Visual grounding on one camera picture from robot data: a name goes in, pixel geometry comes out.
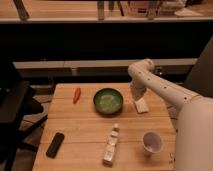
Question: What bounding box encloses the green ceramic bowl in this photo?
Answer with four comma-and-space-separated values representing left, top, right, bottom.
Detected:
93, 88, 123, 115

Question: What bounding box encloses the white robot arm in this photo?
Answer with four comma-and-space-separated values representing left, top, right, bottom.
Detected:
128, 59, 213, 171

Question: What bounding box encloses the black chair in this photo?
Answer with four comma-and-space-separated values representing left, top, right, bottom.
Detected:
0, 60, 47, 171

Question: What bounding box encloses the orange chili pepper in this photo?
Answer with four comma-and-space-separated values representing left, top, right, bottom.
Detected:
73, 87, 81, 104

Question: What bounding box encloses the white paper cup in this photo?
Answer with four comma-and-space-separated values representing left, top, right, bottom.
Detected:
142, 132, 163, 157

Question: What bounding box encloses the wooden shelf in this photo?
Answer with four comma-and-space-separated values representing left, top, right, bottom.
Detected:
0, 0, 213, 23

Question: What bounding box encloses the black remote control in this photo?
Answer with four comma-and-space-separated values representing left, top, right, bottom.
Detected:
46, 132, 65, 158

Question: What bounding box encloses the white sponge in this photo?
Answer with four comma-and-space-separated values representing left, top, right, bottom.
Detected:
135, 98, 149, 113

